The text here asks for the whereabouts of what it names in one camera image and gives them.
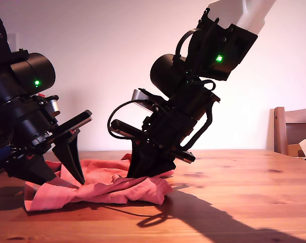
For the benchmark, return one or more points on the red underwear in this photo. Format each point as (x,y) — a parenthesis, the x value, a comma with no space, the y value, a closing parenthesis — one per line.
(104,189)

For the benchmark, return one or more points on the wooden chair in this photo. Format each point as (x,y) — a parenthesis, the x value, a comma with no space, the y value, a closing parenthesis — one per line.
(280,131)

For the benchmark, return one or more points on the brown cardboard box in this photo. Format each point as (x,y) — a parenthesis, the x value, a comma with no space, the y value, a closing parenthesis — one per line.
(293,150)

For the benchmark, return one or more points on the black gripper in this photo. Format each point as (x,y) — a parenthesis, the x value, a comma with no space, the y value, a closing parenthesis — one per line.
(31,129)
(168,131)

